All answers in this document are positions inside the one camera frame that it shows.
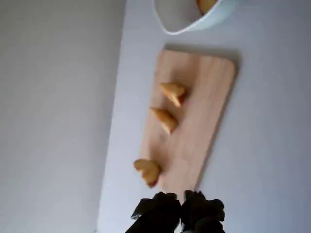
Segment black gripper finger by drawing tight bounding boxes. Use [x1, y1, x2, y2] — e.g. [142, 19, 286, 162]
[125, 191, 182, 233]
[181, 190, 226, 233]

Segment wooden cutting board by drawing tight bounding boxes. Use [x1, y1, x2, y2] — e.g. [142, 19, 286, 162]
[138, 49, 239, 193]

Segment yellow apple slice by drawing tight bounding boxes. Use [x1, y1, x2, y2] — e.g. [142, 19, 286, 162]
[196, 0, 217, 15]

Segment white ceramic bowl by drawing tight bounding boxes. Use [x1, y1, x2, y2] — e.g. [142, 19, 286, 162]
[154, 0, 240, 34]

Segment apple slice with red skin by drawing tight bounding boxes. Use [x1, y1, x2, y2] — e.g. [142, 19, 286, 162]
[159, 82, 187, 108]

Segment broad apple slice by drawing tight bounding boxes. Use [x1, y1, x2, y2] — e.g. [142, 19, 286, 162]
[133, 159, 163, 188]

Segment narrow apple slice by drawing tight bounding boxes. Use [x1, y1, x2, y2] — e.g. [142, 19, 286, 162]
[150, 107, 179, 135]

